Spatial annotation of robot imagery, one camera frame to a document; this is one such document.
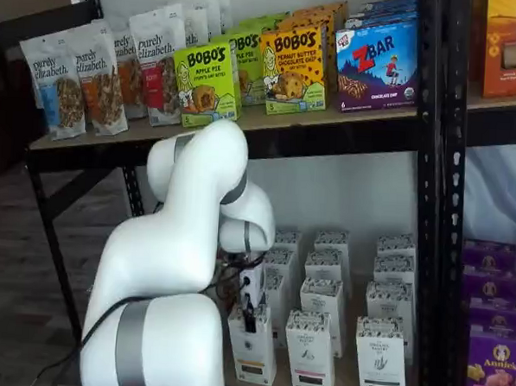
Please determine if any white box teal strip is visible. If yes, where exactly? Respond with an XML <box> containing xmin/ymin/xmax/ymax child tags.
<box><xmin>353</xmin><ymin>315</ymin><xmax>411</xmax><ymax>386</ymax></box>

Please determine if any white granola bag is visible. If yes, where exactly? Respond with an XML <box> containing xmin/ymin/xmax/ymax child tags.
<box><xmin>174</xmin><ymin>0</ymin><xmax>213</xmax><ymax>48</ymax></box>
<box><xmin>205</xmin><ymin>0</ymin><xmax>235</xmax><ymax>33</ymax></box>

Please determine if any yellow Bobo's peanut butter box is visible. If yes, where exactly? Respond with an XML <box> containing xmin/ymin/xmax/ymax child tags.
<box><xmin>255</xmin><ymin>22</ymin><xmax>332</xmax><ymax>119</ymax></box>
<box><xmin>309</xmin><ymin>0</ymin><xmax>349</xmax><ymax>33</ymax></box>
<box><xmin>286</xmin><ymin>6</ymin><xmax>339</xmax><ymax>103</ymax></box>

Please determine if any granola bag red label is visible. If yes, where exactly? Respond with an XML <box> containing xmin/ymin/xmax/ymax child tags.
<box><xmin>122</xmin><ymin>2</ymin><xmax>190</xmax><ymax>129</ymax></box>

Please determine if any green Bobo's apple pie box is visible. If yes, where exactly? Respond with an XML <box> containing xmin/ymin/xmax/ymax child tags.
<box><xmin>169</xmin><ymin>39</ymin><xmax>246</xmax><ymax>131</ymax></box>
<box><xmin>238</xmin><ymin>9</ymin><xmax>291</xmax><ymax>35</ymax></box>
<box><xmin>221</xmin><ymin>24</ymin><xmax>271</xmax><ymax>109</ymax></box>

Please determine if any granola bag orange label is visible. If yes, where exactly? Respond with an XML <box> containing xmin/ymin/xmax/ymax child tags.
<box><xmin>68</xmin><ymin>18</ymin><xmax>136</xmax><ymax>138</ymax></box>
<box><xmin>105</xmin><ymin>18</ymin><xmax>155</xmax><ymax>122</ymax></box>

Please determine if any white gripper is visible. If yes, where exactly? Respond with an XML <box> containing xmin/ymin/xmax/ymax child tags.
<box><xmin>236</xmin><ymin>265</ymin><xmax>267</xmax><ymax>335</ymax></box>

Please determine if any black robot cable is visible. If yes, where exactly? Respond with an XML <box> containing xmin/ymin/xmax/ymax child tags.
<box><xmin>35</xmin><ymin>238</ymin><xmax>268</xmax><ymax>386</ymax></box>

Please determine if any white plastic sheet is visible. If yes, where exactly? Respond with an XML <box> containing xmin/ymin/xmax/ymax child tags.
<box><xmin>461</xmin><ymin>141</ymin><xmax>516</xmax><ymax>246</ymax></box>

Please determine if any blue Zbar box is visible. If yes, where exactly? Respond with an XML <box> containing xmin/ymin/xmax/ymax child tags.
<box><xmin>331</xmin><ymin>14</ymin><xmax>422</xmax><ymax>117</ymax></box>
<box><xmin>351</xmin><ymin>0</ymin><xmax>418</xmax><ymax>19</ymax></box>
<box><xmin>342</xmin><ymin>9</ymin><xmax>420</xmax><ymax>36</ymax></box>

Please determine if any white box pink strip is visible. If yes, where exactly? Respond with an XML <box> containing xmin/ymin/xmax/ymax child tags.
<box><xmin>282</xmin><ymin>308</ymin><xmax>339</xmax><ymax>386</ymax></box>

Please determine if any black metal shelf rack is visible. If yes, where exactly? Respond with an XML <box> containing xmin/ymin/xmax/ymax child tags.
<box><xmin>0</xmin><ymin>0</ymin><xmax>451</xmax><ymax>386</ymax></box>
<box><xmin>427</xmin><ymin>0</ymin><xmax>516</xmax><ymax>386</ymax></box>

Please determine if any granola bag blue label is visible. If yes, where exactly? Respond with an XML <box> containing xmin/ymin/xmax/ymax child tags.
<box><xmin>13</xmin><ymin>27</ymin><xmax>93</xmax><ymax>144</ymax></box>

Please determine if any orange snack box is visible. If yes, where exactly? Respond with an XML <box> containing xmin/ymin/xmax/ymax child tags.
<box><xmin>481</xmin><ymin>0</ymin><xmax>516</xmax><ymax>100</ymax></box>

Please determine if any purple Annie's snack box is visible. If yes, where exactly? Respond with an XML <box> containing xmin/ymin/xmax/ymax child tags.
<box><xmin>465</xmin><ymin>335</ymin><xmax>516</xmax><ymax>386</ymax></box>
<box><xmin>461</xmin><ymin>238</ymin><xmax>516</xmax><ymax>275</ymax></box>
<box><xmin>466</xmin><ymin>296</ymin><xmax>516</xmax><ymax>341</ymax></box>
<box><xmin>462</xmin><ymin>268</ymin><xmax>516</xmax><ymax>302</ymax></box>

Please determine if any white box yellow strip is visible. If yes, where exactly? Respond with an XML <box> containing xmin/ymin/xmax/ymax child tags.
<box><xmin>225</xmin><ymin>302</ymin><xmax>281</xmax><ymax>386</ymax></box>

